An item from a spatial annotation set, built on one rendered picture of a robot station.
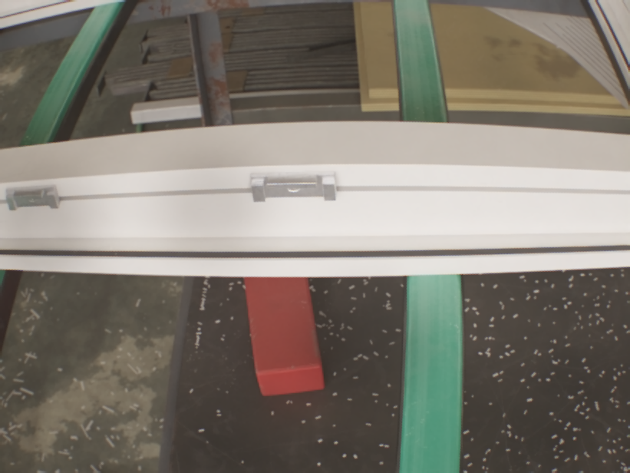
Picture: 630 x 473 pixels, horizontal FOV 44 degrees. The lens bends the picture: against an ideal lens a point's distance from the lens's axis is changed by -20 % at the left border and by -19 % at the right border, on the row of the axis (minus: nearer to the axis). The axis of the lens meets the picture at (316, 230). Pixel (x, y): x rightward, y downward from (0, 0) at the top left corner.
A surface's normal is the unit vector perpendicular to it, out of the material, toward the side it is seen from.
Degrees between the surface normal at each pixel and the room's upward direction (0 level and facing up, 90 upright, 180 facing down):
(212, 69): 90
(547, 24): 0
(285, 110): 90
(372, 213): 90
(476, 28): 0
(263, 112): 90
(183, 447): 0
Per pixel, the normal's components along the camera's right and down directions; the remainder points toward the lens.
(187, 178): -0.07, 0.70
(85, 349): -0.08, -0.72
